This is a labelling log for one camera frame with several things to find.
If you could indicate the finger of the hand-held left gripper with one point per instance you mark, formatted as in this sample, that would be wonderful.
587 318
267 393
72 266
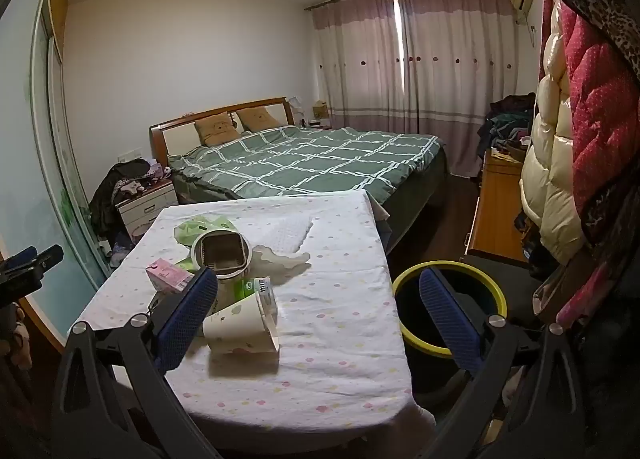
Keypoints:
17 259
49 258

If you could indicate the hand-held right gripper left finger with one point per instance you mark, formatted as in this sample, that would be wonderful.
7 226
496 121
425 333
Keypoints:
187 324

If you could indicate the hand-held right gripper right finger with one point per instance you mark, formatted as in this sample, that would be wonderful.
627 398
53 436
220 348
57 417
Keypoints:
450 324

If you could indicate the black bin with yellow rim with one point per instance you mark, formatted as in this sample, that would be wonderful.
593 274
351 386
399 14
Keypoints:
465 284

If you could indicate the pink carton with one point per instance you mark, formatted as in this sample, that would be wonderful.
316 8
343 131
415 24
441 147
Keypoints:
167 276

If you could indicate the white dotted paper cup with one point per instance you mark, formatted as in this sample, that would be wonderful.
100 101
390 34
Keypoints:
240 329

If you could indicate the clear jar with green label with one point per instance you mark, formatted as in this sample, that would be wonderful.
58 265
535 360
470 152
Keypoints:
257 289

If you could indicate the white printed paper tub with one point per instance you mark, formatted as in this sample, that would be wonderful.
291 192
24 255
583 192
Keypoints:
220 251

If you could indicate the green plastic bag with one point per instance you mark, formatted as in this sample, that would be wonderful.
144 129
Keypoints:
192 231

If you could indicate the white paper towel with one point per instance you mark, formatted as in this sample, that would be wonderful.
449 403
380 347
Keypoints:
285 234

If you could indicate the person's left hand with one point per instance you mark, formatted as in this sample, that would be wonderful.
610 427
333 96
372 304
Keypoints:
21 339

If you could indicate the heap of plastic bags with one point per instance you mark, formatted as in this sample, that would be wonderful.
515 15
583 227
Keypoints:
120 249

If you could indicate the dark clothes pile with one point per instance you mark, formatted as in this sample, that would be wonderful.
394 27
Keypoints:
107 194

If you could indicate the sliding door wardrobe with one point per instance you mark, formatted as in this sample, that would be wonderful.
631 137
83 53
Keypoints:
30 164

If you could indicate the white nightstand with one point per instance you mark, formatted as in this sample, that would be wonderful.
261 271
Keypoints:
145 209

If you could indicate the wooden desk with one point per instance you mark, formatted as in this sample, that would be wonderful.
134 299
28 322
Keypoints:
495 209

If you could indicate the dotted white tablecloth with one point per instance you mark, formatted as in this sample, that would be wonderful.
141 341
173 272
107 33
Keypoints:
325 314

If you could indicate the cream puffer jacket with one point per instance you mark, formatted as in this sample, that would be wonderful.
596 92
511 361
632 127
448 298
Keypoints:
550 179

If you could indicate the wooden bed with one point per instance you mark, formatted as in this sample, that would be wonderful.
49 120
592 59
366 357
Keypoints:
182 131

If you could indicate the brown bear pillow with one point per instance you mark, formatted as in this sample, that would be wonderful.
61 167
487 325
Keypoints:
257 119
215 130

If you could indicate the green checked duvet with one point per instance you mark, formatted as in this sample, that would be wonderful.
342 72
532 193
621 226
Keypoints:
310 159

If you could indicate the mixed clothes heap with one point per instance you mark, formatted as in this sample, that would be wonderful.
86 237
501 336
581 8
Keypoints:
505 124

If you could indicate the pink curtain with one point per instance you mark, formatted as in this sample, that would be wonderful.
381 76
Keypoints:
460 79
360 64

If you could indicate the small cardboard box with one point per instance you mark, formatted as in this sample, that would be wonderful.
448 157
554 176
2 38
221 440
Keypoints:
321 110

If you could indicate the red quilted jacket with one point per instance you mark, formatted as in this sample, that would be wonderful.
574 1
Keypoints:
605 114

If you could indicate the leopard print cloth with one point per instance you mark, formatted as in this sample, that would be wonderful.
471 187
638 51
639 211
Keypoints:
615 24

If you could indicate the white wall socket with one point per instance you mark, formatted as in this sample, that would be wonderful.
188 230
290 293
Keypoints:
130 156

